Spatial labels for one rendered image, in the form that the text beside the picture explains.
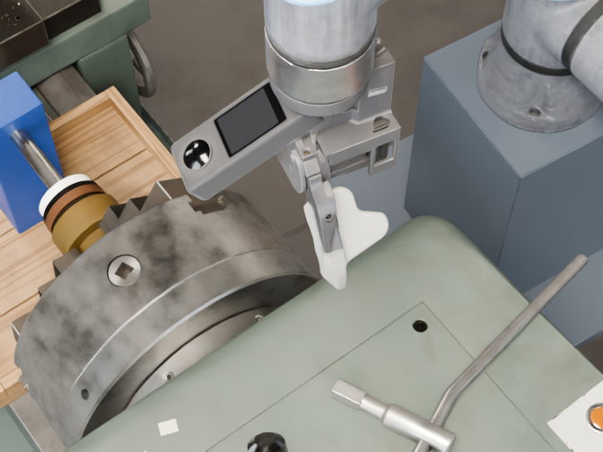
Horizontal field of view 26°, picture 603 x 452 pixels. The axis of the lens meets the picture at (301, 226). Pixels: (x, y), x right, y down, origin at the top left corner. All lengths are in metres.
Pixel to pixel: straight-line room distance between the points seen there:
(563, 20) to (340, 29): 0.58
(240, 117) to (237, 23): 2.07
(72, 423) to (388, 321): 0.33
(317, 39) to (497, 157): 0.71
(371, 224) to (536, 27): 0.46
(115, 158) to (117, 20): 0.22
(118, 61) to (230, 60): 1.04
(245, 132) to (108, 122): 0.86
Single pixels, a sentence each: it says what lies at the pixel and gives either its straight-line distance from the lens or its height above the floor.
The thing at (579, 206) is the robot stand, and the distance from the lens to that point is 1.68.
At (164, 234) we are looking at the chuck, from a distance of 1.29.
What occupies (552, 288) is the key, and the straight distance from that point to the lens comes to 1.24.
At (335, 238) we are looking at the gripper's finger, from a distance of 1.00.
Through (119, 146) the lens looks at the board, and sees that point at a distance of 1.77.
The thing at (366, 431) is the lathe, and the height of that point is 1.26.
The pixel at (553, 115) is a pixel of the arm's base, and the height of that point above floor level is 1.13.
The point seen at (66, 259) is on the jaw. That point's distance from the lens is 1.44.
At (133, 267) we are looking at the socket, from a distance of 1.27.
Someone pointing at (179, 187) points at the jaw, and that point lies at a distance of 1.36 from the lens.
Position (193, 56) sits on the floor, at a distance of 2.97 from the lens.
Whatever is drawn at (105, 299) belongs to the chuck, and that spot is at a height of 1.23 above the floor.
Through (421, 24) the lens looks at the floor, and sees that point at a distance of 3.03.
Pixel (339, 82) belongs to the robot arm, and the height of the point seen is 1.64.
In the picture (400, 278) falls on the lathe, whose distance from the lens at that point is 1.24.
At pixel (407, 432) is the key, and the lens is 1.15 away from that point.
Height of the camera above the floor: 2.34
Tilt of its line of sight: 60 degrees down
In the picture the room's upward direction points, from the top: straight up
